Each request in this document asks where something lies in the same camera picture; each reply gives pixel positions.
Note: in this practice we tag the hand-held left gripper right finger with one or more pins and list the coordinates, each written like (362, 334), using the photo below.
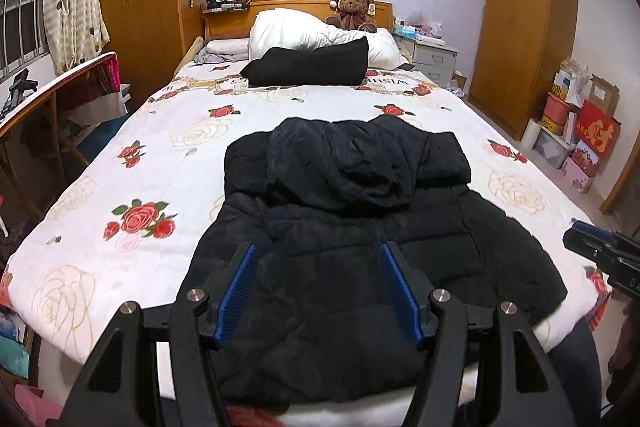
(400, 297)

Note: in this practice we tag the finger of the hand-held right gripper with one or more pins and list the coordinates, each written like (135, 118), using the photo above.
(590, 247)
(595, 232)

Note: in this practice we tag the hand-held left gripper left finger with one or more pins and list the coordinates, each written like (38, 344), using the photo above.
(237, 297)

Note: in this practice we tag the black hooded puffer jacket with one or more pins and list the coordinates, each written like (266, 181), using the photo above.
(320, 297)

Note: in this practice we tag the pile of gift boxes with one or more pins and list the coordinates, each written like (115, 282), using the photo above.
(585, 132)

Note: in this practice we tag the person's right leg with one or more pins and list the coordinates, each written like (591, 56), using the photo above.
(575, 367)

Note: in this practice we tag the white paper roll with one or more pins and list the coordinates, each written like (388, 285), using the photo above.
(531, 134)

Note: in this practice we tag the bed with rose-print sheet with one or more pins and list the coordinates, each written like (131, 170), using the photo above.
(150, 147)

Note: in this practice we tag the wooden wardrobe with hanging bag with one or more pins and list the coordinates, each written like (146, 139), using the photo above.
(520, 47)

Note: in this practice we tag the pink plastic stool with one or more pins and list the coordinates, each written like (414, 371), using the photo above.
(35, 402)

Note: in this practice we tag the teal cardboard box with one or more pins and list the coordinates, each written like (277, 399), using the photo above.
(12, 342)

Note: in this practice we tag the black phone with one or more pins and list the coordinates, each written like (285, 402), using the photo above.
(406, 67)

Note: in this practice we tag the grey nightstand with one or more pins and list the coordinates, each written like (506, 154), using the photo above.
(430, 62)

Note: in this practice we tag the black pillow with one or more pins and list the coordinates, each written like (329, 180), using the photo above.
(305, 64)

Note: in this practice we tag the grey cloth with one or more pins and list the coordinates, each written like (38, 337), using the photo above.
(205, 56)

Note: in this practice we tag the pink plaid cloth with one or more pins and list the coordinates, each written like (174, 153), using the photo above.
(105, 92)

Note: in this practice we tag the white pillow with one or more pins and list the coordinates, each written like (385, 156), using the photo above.
(227, 47)

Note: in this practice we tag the wooden framed glass table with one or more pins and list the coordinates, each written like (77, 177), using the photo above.
(35, 147)

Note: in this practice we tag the blue tissue pack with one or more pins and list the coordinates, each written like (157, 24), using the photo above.
(405, 31)

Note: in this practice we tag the clear plastic bag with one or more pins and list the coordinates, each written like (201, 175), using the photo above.
(426, 23)

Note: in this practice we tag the white folded duvet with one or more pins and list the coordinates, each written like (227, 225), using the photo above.
(290, 29)

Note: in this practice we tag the brown teddy bear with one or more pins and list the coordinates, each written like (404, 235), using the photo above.
(356, 9)

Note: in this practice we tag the black metal stand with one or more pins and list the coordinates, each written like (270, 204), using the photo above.
(22, 87)

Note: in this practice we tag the wooden bed headboard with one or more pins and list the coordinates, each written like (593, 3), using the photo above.
(300, 3)

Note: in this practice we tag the barred window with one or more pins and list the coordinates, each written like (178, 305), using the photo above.
(22, 32)

